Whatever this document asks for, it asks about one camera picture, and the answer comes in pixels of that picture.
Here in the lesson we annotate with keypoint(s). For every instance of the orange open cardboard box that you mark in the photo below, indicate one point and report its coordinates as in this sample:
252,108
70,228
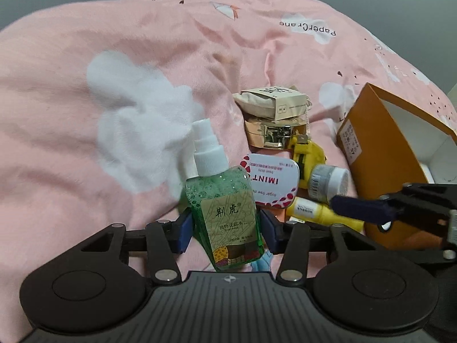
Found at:
389,142

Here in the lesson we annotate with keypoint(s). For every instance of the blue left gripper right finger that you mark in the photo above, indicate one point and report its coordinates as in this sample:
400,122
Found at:
272,231

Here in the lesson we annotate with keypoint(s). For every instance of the grey white cream jar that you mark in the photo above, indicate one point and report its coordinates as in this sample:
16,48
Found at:
327,181

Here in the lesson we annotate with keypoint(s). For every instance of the cream drawstring pouch with card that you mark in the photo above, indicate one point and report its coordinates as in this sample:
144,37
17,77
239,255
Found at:
275,103

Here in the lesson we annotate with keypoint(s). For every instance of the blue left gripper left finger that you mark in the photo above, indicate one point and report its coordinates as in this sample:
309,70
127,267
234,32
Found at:
185,227

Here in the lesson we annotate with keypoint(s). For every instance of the yellow tape measure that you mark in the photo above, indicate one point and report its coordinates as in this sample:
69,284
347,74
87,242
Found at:
306,154

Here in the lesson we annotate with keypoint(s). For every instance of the yellow tube bottle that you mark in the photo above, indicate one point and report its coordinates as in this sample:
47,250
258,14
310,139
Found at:
309,211

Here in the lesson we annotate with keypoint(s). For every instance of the pink printed duvet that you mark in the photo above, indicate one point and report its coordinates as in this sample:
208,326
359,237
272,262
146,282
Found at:
98,98

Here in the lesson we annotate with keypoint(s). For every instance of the green spray bottle white cap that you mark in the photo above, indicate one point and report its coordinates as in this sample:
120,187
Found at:
222,204

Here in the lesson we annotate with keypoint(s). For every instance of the white red mint tin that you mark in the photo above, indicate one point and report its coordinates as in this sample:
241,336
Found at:
274,179

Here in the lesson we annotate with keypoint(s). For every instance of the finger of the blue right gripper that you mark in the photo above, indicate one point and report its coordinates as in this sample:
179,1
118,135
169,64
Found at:
376,212

